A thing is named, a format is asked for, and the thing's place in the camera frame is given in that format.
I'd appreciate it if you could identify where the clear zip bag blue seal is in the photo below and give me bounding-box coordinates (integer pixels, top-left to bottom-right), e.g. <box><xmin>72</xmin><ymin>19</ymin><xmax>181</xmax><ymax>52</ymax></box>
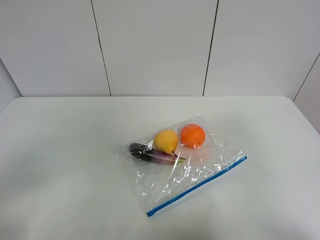
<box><xmin>122</xmin><ymin>114</ymin><xmax>247</xmax><ymax>217</ymax></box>

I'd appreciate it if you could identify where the orange fruit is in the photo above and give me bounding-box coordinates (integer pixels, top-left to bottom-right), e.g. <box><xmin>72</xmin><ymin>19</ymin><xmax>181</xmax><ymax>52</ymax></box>
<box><xmin>179</xmin><ymin>123</ymin><xmax>206</xmax><ymax>149</ymax></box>

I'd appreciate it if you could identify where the purple eggplant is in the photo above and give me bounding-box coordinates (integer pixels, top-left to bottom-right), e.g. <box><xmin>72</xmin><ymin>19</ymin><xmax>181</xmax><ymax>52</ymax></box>
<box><xmin>128</xmin><ymin>143</ymin><xmax>187</xmax><ymax>165</ymax></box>

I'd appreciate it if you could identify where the yellow pear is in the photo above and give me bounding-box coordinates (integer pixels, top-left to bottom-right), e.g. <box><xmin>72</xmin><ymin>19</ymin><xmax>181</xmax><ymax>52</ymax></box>
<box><xmin>153</xmin><ymin>129</ymin><xmax>179</xmax><ymax>155</ymax></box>

